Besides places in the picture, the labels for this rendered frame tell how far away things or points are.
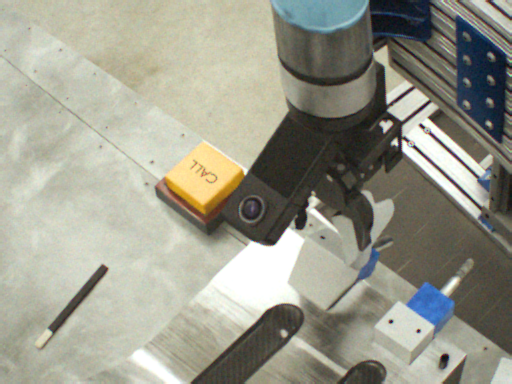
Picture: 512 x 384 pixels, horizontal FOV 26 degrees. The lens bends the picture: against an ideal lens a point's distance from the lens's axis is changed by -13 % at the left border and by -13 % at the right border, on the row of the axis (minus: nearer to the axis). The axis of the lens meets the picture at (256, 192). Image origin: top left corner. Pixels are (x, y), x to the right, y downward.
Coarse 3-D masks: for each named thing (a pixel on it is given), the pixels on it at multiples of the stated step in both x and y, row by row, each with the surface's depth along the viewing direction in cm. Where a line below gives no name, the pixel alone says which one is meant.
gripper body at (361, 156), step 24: (384, 72) 96; (384, 96) 99; (312, 120) 93; (336, 120) 92; (360, 120) 93; (384, 120) 100; (360, 144) 99; (384, 144) 99; (336, 168) 97; (360, 168) 98; (312, 192) 102; (336, 192) 99
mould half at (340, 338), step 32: (256, 256) 116; (288, 256) 116; (224, 288) 115; (256, 288) 114; (288, 288) 114; (352, 288) 113; (192, 320) 113; (224, 320) 113; (256, 320) 113; (320, 320) 112; (352, 320) 111; (160, 352) 112; (192, 352) 111; (288, 352) 110; (320, 352) 109; (352, 352) 109; (384, 352) 109; (448, 352) 107
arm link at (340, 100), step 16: (288, 80) 91; (352, 80) 95; (368, 80) 90; (288, 96) 93; (304, 96) 91; (320, 96) 90; (336, 96) 90; (352, 96) 90; (368, 96) 92; (320, 112) 91; (336, 112) 91; (352, 112) 92
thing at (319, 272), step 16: (304, 240) 112; (320, 240) 112; (336, 240) 113; (384, 240) 120; (304, 256) 112; (320, 256) 111; (336, 256) 110; (304, 272) 113; (320, 272) 111; (336, 272) 110; (352, 272) 112; (368, 272) 116; (304, 288) 113; (320, 288) 112; (336, 288) 111; (320, 304) 112
